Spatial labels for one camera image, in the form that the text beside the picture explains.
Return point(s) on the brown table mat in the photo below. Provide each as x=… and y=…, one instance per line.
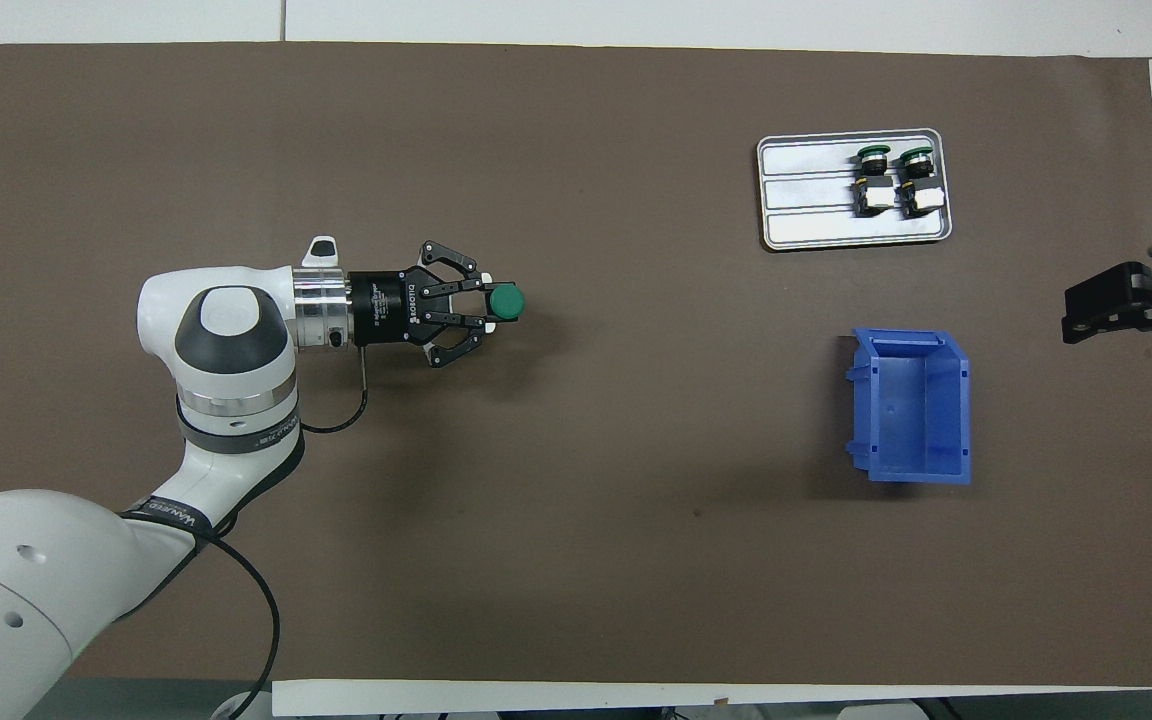
x=536, y=120

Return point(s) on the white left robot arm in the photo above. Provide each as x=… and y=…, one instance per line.
x=36, y=580

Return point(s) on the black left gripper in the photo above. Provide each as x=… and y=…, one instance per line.
x=386, y=308

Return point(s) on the green push button switch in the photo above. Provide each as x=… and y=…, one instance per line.
x=509, y=303
x=918, y=185
x=873, y=185

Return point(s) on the blue plastic bin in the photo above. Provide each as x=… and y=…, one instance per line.
x=911, y=410

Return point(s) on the grey metal tray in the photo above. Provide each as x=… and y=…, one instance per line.
x=806, y=190

